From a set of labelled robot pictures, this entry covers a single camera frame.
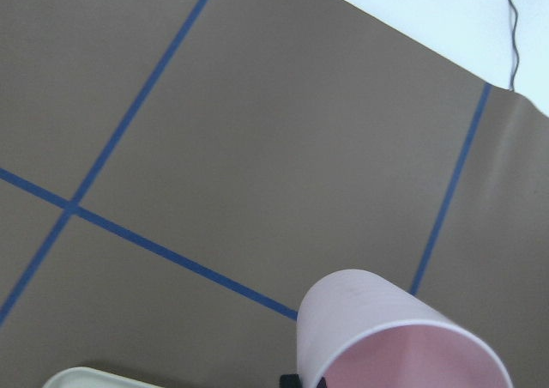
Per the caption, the pink plastic cup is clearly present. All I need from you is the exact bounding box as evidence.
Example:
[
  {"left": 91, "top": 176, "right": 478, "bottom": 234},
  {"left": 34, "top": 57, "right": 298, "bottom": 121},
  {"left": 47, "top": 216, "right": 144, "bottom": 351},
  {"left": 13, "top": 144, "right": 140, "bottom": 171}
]
[{"left": 296, "top": 270, "right": 513, "bottom": 387}]

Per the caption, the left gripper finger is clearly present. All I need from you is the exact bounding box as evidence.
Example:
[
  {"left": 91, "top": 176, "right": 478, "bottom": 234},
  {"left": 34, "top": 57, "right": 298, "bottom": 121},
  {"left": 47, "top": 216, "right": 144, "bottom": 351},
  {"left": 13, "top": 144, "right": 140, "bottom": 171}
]
[{"left": 279, "top": 373, "right": 300, "bottom": 388}]

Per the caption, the black cable on desk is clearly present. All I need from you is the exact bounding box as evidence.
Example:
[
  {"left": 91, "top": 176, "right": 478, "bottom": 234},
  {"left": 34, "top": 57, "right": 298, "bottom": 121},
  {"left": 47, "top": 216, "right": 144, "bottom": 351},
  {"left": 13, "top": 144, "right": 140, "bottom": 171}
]
[{"left": 499, "top": 0, "right": 520, "bottom": 92}]

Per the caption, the cream plastic tray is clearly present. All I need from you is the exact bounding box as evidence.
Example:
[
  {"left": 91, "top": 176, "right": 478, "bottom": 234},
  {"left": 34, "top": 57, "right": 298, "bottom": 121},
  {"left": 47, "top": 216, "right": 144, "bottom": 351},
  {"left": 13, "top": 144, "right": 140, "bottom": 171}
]
[{"left": 42, "top": 367, "right": 156, "bottom": 388}]

